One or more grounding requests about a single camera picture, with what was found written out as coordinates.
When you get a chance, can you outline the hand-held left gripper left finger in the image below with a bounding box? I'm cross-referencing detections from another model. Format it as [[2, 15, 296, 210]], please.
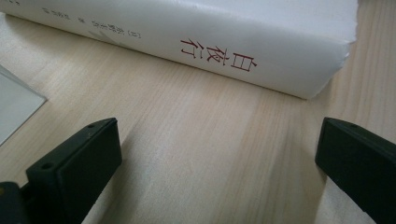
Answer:
[[25, 117, 123, 224]]

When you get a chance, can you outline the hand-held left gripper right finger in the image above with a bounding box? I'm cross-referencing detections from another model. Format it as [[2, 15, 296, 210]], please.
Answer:
[[315, 117, 396, 224]]

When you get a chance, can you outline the grey extendable metal book rack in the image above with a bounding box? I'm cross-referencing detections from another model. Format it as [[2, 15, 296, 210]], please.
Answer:
[[0, 64, 48, 147]]

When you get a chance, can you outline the thick white book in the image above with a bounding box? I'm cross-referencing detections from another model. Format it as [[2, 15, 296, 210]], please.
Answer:
[[0, 0, 359, 101]]

